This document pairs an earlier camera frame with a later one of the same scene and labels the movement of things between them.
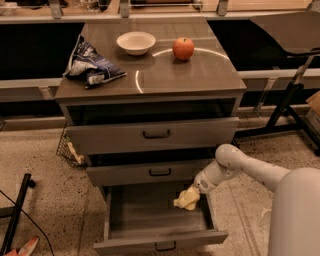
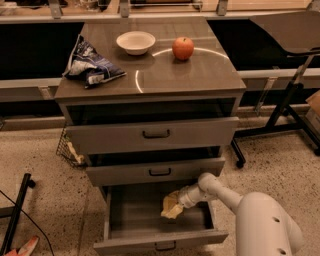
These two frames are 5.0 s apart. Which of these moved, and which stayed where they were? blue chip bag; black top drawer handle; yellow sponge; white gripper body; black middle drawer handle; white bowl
Moved: white gripper body; yellow sponge
Stayed: blue chip bag; black middle drawer handle; black top drawer handle; white bowl
